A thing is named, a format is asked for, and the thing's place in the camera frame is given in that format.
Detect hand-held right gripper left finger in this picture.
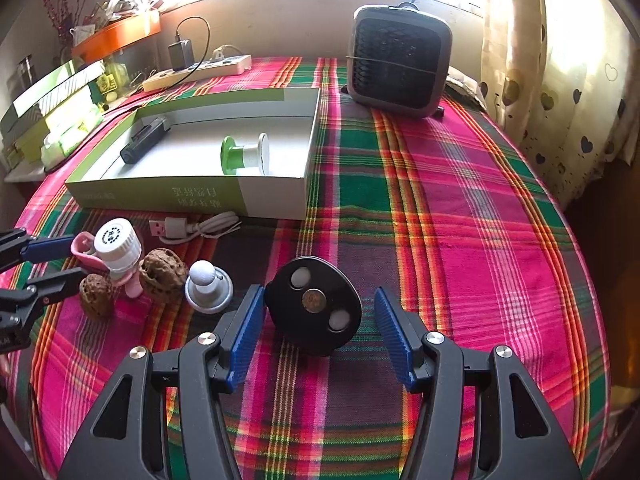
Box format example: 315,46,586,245
59,284,266,480

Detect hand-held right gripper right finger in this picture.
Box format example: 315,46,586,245
374,286,583,480

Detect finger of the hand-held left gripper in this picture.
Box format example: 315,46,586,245
0,228,77,273
0,269,85,321

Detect pink oval clip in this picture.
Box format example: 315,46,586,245
70,232,108,271

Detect small brown walnut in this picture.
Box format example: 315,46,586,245
79,273,115,318

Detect black round disc device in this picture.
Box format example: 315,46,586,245
263,256,362,358

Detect grey white knob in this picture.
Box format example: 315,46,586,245
184,260,235,316

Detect white round device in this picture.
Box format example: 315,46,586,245
94,218,143,273

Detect pink plastic piece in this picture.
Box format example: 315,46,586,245
109,260,143,298

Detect large brown walnut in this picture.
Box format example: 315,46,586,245
138,247,190,303

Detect green and white cardboard box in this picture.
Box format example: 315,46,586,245
65,87,322,221

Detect black rectangular device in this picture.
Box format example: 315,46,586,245
120,116,168,163

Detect plaid blanket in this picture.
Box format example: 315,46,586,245
10,55,608,480

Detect green flat box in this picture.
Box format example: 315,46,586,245
0,57,106,133

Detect yellow green jar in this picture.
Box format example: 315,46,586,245
102,60,133,103

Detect green and white spool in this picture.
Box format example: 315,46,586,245
221,132,271,177

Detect red flower branches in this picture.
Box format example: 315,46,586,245
40,0,76,61

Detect orange tray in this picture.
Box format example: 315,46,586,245
71,10,162,60

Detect black charger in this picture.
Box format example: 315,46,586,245
168,37,197,72

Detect white power strip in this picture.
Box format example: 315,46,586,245
142,54,252,93

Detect patterned pillow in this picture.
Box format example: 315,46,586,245
447,67,488,111

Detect grey portable heater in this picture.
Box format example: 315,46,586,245
346,4,453,120

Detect heart patterned curtain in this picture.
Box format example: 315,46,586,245
480,0,640,211

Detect white cable with pink plug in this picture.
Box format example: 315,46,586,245
150,210,241,246

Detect black charger cable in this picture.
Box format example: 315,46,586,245
174,16,211,83

